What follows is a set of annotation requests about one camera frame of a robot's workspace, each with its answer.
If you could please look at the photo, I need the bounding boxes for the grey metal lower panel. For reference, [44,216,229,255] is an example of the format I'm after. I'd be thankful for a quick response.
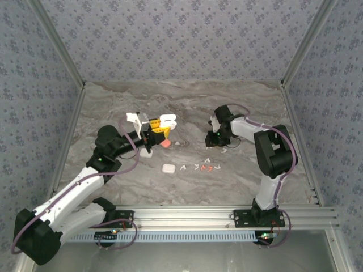
[31,229,345,272]

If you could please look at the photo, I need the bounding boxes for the aluminium mounting rail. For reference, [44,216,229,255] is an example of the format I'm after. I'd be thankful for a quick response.
[75,204,340,231]

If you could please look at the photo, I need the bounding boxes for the black controller board with LED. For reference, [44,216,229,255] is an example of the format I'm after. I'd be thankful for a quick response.
[94,229,119,247]
[256,231,280,245]

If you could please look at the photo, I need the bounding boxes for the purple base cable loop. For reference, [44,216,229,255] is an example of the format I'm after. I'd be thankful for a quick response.
[90,218,139,252]
[256,209,292,250]

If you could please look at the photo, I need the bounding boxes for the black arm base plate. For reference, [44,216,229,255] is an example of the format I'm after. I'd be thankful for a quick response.
[233,209,286,228]
[113,209,135,229]

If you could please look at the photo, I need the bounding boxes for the aluminium table side rail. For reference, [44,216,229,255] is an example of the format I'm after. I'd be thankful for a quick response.
[280,84,326,207]
[45,84,86,203]

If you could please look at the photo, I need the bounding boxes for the white slotted cable duct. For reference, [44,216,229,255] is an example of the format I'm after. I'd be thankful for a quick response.
[64,229,258,244]

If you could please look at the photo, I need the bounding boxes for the aluminium frame post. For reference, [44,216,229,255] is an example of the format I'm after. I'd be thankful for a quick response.
[324,228,354,272]
[27,0,86,89]
[280,0,340,88]
[13,256,39,272]

